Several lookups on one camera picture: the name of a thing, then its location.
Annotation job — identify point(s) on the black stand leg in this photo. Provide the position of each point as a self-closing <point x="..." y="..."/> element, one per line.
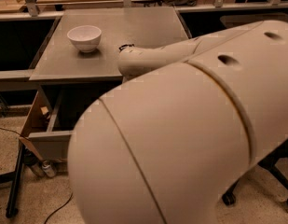
<point x="14" y="178"/>

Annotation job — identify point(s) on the brown cardboard box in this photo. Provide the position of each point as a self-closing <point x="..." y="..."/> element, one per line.
<point x="31" y="125"/>

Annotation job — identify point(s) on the grey drawer cabinet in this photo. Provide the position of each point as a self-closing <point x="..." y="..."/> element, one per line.
<point x="147" y="27"/>

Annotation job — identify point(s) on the grey top drawer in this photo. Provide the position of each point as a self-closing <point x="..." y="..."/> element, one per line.
<point x="50" y="143"/>

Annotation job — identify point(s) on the silver can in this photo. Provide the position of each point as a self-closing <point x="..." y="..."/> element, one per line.
<point x="49" y="168"/>

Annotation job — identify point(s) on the black office chair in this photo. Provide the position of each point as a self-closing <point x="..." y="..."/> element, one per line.
<point x="269" y="162"/>

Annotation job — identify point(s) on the white ceramic bowl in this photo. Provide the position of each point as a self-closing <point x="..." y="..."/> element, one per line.
<point x="85" y="38"/>

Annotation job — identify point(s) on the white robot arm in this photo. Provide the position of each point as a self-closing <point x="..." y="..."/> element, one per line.
<point x="162" y="148"/>

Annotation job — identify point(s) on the dark bottle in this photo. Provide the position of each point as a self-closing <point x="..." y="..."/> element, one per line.
<point x="32" y="162"/>

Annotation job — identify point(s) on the dark blue snack packet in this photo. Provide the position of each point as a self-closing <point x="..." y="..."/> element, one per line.
<point x="125" y="46"/>

